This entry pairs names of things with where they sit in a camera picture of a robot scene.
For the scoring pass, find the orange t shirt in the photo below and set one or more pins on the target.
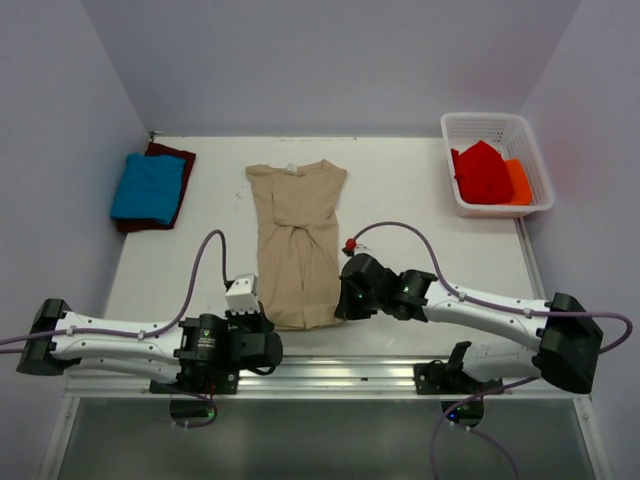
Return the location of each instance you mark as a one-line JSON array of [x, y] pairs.
[[522, 193]]

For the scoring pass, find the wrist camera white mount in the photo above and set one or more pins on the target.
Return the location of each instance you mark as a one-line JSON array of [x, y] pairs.
[[241, 295], [352, 248]]

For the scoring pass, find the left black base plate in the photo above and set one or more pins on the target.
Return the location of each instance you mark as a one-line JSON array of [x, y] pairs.
[[215, 384]]

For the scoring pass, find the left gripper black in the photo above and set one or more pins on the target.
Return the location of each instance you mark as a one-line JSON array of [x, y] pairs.
[[260, 318]]

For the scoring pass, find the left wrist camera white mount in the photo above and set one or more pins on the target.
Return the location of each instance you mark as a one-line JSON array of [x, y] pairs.
[[241, 295]]

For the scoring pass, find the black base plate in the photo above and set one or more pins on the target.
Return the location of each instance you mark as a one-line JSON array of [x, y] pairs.
[[440, 378], [215, 384]]

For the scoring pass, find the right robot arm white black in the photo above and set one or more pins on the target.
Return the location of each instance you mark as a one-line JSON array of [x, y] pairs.
[[555, 341]]

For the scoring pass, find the red t shirt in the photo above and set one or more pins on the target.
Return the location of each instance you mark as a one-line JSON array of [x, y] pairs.
[[481, 175]]

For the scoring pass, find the white plastic basket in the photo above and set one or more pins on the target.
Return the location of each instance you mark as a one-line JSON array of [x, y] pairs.
[[512, 137]]

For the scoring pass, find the maroon t shirt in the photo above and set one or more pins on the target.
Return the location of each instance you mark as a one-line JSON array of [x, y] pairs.
[[156, 149]]

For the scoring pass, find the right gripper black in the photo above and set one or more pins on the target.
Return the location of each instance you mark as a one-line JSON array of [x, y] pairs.
[[346, 309]]

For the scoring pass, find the beige t shirt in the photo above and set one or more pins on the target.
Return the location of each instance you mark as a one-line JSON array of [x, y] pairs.
[[297, 245]]

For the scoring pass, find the aluminium mounting rail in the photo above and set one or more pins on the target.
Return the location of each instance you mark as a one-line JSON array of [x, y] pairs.
[[297, 377]]

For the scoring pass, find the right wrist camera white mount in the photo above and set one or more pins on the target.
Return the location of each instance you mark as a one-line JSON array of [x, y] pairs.
[[352, 248]]

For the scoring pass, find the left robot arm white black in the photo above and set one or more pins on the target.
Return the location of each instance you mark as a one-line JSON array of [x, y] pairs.
[[203, 354]]

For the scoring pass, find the blue t shirt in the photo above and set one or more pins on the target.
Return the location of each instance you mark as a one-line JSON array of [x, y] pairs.
[[149, 188]]

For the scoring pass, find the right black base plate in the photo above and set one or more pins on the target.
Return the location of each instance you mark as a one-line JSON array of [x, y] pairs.
[[440, 378]]

